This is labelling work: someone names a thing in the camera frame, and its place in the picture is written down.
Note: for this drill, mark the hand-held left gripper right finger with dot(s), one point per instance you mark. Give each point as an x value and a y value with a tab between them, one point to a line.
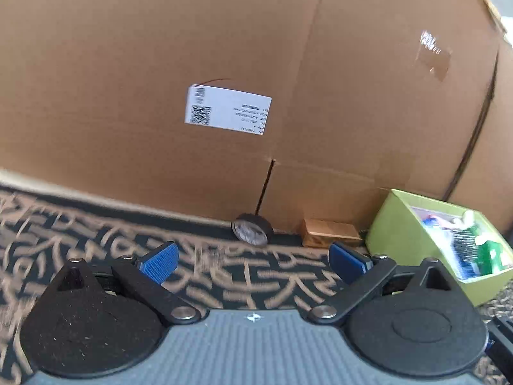
346	262

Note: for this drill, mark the lime green box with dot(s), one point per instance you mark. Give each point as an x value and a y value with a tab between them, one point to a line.
396	232

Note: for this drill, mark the green packet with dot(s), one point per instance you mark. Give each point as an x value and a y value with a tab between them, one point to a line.
495	252

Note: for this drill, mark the small brown cardboard box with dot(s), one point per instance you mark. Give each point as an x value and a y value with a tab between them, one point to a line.
328	232

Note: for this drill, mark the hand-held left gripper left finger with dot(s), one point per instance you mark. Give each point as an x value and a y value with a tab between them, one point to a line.
160	262

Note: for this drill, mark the black patterned tablecloth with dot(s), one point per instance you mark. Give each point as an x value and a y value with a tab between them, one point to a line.
240	272

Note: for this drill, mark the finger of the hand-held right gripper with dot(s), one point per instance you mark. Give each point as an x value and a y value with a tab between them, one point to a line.
501	341

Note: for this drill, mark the large plain cardboard box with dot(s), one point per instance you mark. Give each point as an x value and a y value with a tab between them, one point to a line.
493	148

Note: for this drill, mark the large cardboard box white label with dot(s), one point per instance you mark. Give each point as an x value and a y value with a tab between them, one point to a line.
160	48

